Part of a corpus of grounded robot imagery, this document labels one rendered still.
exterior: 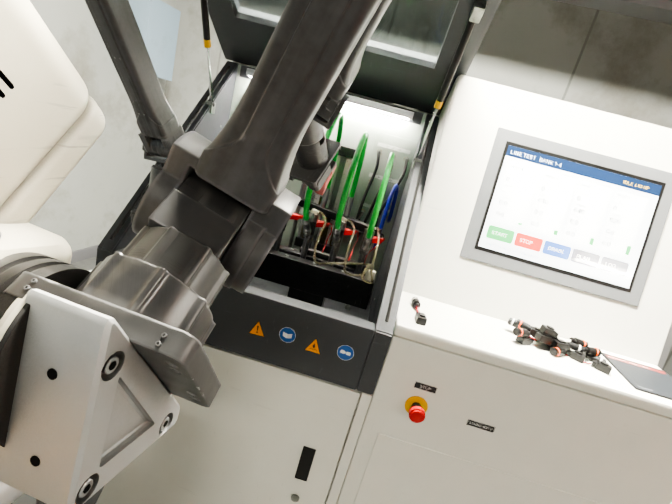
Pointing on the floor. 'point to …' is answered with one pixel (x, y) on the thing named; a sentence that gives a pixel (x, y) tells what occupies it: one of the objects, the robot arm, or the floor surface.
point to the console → (492, 437)
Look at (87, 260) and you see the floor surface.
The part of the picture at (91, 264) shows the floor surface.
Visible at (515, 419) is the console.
